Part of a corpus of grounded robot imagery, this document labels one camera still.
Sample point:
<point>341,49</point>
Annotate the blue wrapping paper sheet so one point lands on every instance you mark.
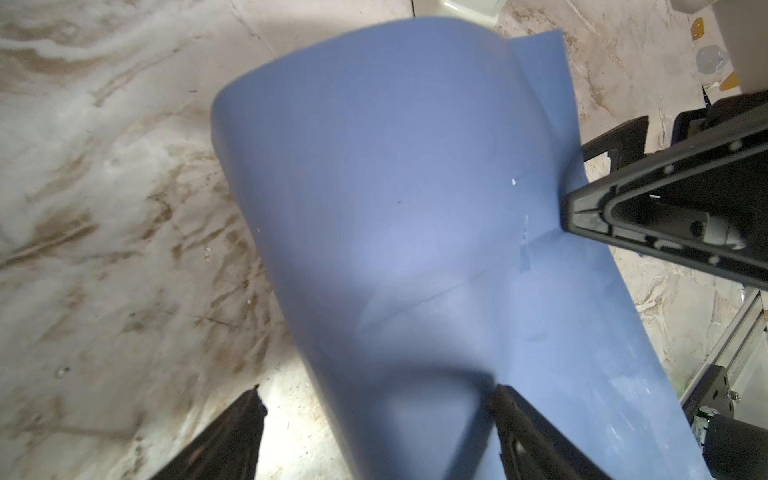
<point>403,186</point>

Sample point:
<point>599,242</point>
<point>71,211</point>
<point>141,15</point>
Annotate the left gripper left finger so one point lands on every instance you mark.
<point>228,448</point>

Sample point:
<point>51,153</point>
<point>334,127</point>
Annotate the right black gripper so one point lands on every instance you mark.
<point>700,203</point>

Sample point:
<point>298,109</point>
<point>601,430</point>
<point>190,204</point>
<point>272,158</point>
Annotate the white tape dispenser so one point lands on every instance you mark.
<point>483,9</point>

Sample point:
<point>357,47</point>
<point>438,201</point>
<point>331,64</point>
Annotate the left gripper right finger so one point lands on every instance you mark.
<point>530,446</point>

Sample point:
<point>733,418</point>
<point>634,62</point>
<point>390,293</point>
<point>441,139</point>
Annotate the aluminium mounting rail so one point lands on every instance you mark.
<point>733,379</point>

